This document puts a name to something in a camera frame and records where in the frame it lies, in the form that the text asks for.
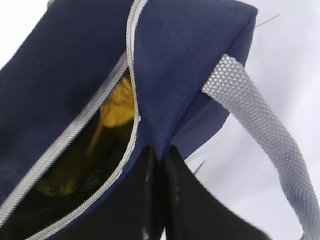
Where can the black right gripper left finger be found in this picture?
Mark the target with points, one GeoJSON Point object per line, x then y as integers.
{"type": "Point", "coordinates": [131, 211]}

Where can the yellow banana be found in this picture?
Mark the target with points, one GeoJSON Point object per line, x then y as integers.
{"type": "Point", "coordinates": [77, 162]}

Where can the navy blue lunch bag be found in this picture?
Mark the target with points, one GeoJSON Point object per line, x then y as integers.
{"type": "Point", "coordinates": [156, 73]}

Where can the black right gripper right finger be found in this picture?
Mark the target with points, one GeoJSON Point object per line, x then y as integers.
{"type": "Point", "coordinates": [193, 213]}

